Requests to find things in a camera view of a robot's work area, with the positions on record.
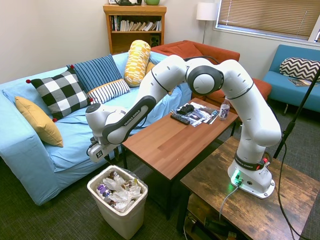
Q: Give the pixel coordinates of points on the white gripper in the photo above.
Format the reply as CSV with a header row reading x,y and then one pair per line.
x,y
100,153

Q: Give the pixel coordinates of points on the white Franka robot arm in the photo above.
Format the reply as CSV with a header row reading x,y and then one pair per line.
x,y
260,125

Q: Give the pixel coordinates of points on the white crumpled paper trash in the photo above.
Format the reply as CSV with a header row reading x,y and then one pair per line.
x,y
125,200

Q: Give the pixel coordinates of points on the beige plastic trash bin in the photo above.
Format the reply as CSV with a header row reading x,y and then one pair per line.
x,y
125,220

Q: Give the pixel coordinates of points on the purple snack wrapper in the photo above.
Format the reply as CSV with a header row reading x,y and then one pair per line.
x,y
103,190

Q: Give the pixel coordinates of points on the light blue sofa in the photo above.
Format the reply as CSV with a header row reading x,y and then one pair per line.
x,y
75,130

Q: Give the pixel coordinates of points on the white navy striped pillow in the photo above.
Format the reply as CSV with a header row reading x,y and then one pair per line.
x,y
108,91

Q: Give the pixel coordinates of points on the black remote control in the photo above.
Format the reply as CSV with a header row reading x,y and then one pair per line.
x,y
180,119

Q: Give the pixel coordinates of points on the mustard yellow pillow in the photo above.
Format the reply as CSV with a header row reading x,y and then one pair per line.
x,y
40,122

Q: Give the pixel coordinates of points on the black white checkered pillow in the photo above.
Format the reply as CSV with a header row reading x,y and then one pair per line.
x,y
61,92

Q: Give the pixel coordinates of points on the blue striped pillow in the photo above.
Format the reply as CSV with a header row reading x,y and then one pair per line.
x,y
96,72

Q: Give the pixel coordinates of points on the black game controller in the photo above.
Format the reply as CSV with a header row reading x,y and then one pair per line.
x,y
185,109

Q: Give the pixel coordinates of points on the glossy magazine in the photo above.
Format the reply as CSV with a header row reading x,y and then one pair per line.
x,y
197,116
212,116

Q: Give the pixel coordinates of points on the yellow striped pillow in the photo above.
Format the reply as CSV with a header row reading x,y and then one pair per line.
x,y
149,68

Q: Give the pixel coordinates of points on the yellow patterned bolster pillow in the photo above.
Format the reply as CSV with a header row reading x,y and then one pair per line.
x,y
136,62

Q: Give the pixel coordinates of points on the clear plastic drink bottle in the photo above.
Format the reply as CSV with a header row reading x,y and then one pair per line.
x,y
224,112

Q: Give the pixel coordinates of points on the black bookshelf speaker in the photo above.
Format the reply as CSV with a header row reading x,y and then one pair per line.
x,y
155,40

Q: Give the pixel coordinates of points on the black device under table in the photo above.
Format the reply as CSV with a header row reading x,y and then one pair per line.
x,y
217,225

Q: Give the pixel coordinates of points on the row of paperback books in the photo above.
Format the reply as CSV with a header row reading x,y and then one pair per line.
x,y
137,25

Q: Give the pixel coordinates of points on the orange sofa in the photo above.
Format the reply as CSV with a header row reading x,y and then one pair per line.
x,y
200,48

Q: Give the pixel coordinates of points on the rustic brown side table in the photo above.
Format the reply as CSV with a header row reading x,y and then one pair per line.
x,y
250,212

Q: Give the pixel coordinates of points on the wooden bookshelf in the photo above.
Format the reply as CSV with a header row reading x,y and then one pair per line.
x,y
135,10

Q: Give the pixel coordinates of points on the green bowl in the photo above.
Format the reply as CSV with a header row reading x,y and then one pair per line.
x,y
152,2

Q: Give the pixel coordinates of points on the orange ottoman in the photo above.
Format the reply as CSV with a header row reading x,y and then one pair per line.
x,y
261,87

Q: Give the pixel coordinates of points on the white shade floor lamp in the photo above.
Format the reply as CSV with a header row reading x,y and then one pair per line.
x,y
206,11

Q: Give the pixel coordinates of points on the teal blue bench sofa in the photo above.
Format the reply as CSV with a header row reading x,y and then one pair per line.
x,y
287,92

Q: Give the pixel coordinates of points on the magazine with dark cover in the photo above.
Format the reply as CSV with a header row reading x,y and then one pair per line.
x,y
301,82

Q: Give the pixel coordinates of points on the black white chevron pillow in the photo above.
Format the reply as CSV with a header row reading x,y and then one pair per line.
x,y
298,67

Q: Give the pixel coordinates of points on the window with wooden blinds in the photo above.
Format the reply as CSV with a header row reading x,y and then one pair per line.
x,y
265,15

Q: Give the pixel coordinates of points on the wooden coffee table, black frame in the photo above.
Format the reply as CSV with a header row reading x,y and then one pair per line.
x,y
175,150

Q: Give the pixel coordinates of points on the black camera tripod stand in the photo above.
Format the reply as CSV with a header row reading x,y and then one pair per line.
x,y
291,127

